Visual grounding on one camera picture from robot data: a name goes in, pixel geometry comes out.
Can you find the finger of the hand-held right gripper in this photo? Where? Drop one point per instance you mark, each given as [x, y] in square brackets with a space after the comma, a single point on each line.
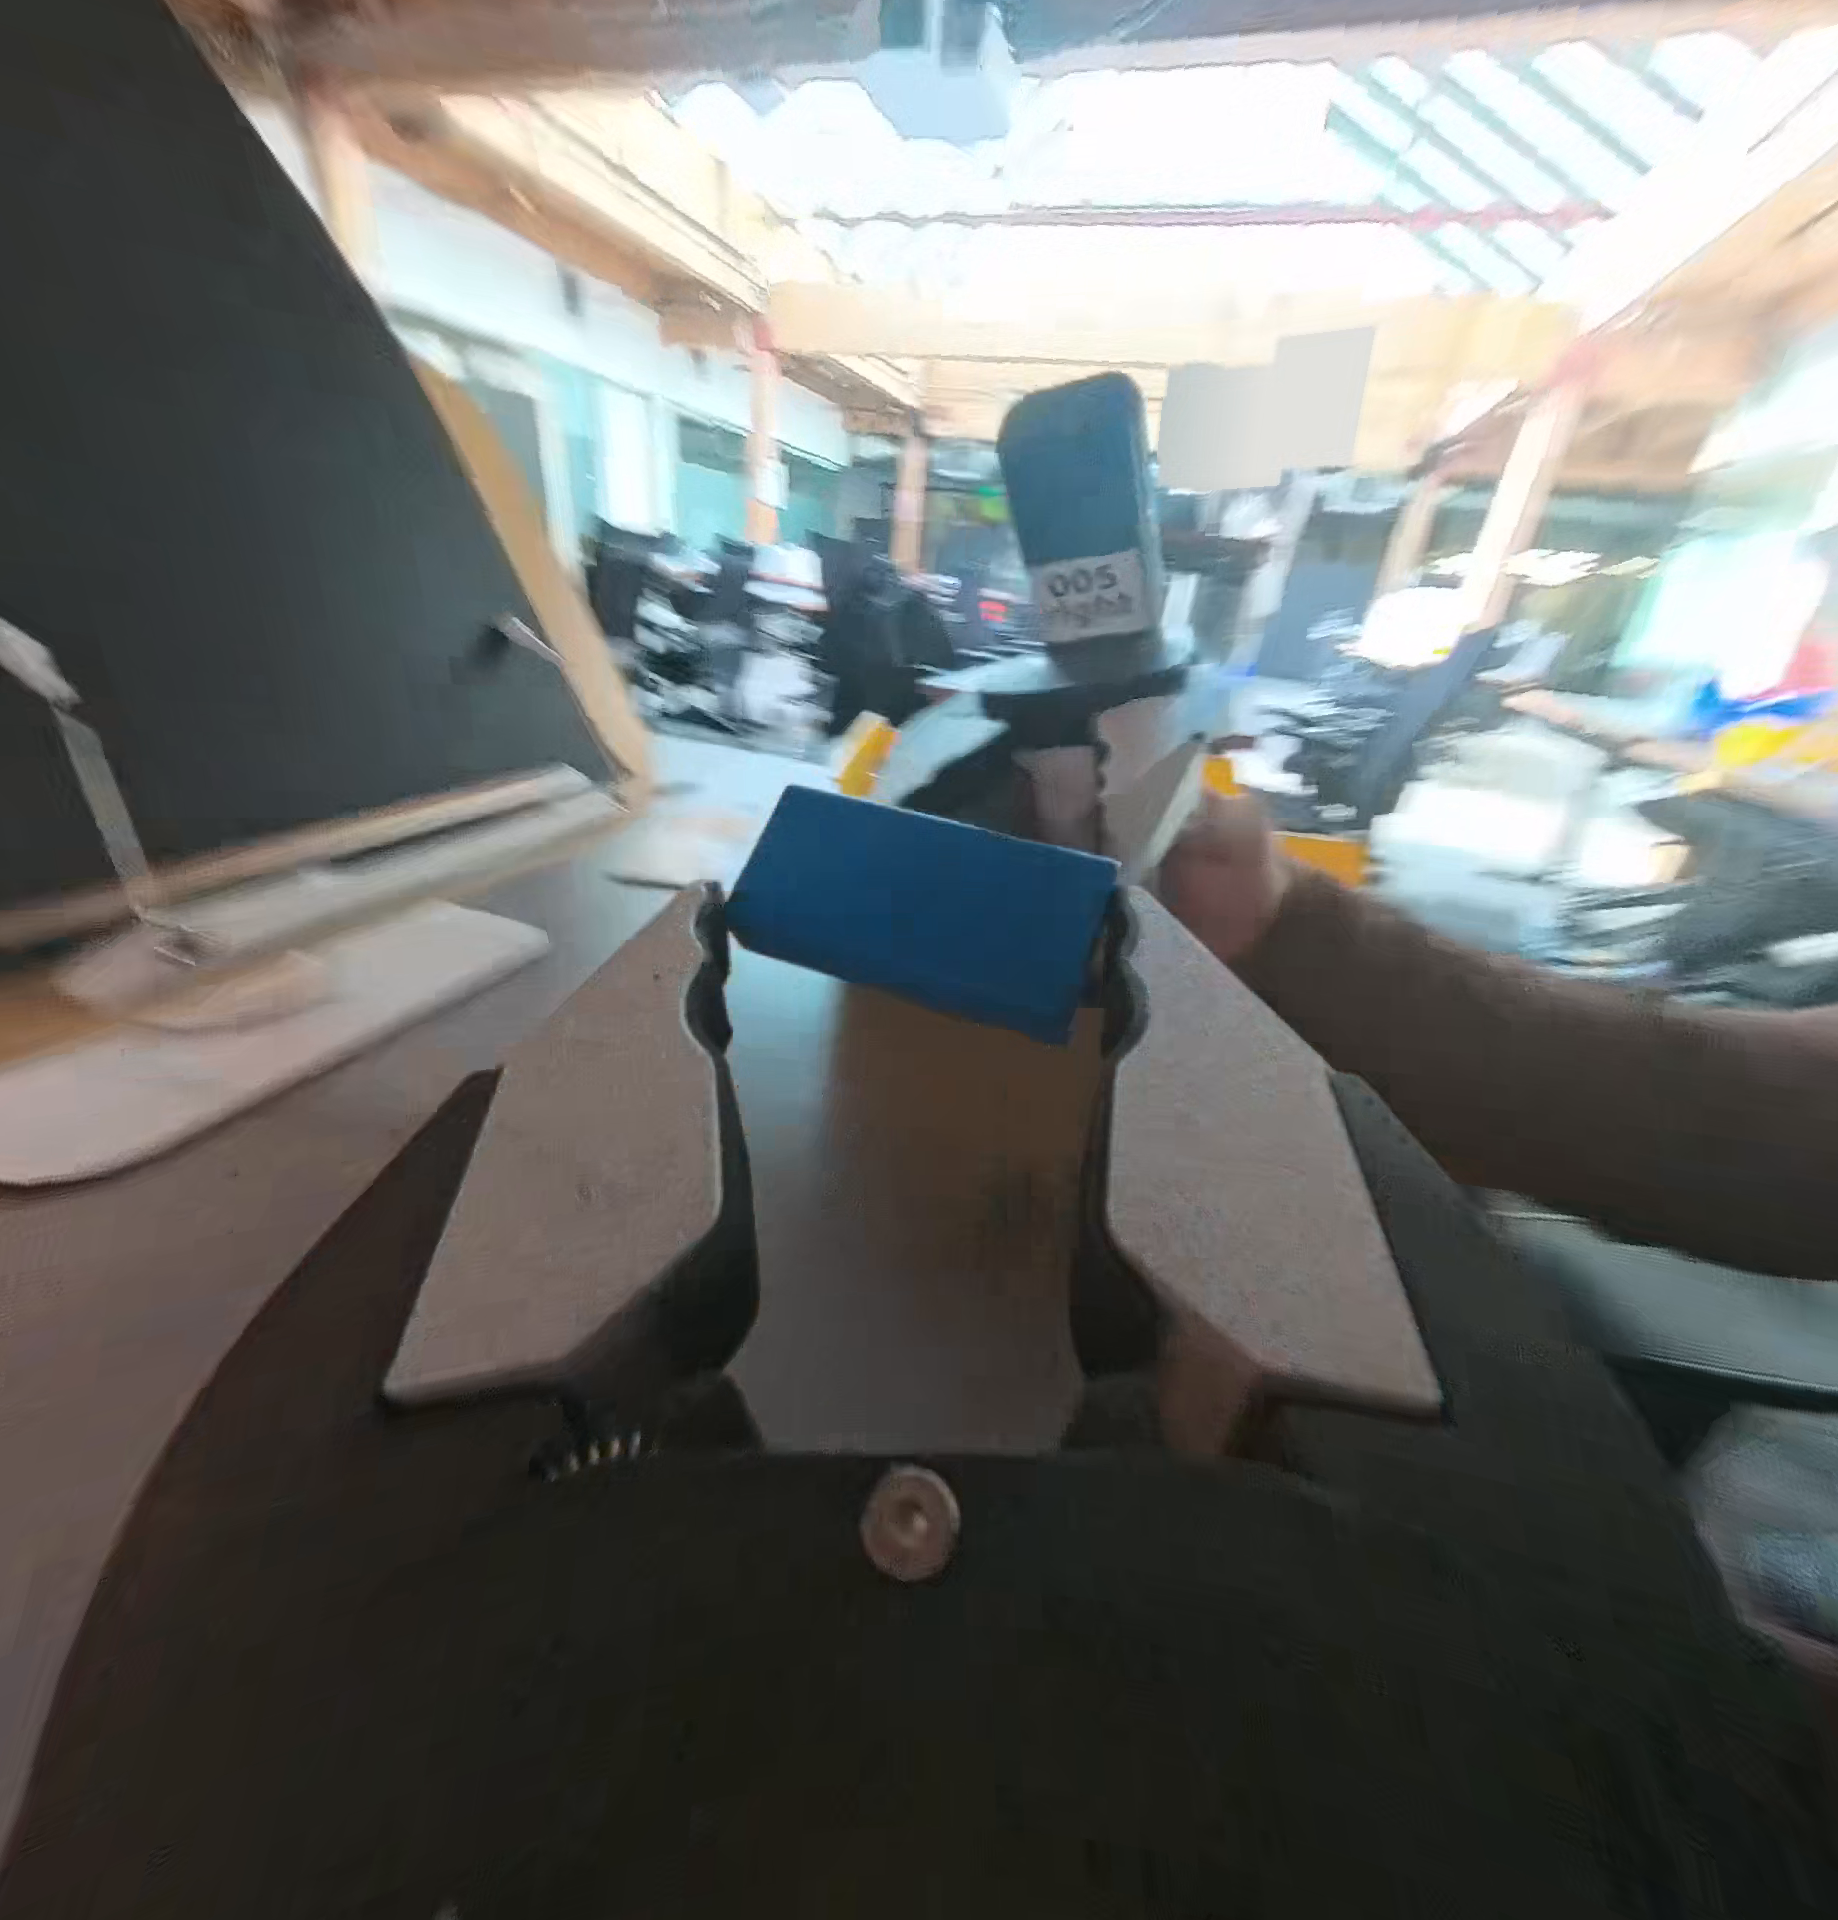
[921, 750]
[1154, 810]

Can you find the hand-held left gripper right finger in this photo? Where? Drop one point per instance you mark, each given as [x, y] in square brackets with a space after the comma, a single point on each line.
[1236, 1201]

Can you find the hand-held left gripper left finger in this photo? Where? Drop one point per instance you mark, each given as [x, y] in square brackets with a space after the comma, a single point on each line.
[589, 1186]

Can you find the blue rectangular block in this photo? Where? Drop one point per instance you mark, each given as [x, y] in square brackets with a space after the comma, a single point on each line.
[921, 899]

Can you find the yellow storage bin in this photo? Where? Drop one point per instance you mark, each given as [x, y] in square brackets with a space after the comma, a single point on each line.
[1317, 854]

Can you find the person's right forearm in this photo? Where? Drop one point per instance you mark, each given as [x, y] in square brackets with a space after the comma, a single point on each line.
[1537, 1081]

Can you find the person's right hand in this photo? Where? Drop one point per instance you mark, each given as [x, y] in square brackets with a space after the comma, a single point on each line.
[1227, 885]

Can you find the grey mesh office chair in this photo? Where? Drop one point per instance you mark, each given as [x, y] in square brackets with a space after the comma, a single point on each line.
[1729, 1320]

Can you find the wooden book stand black panel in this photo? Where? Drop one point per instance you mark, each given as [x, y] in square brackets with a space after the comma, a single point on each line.
[186, 450]

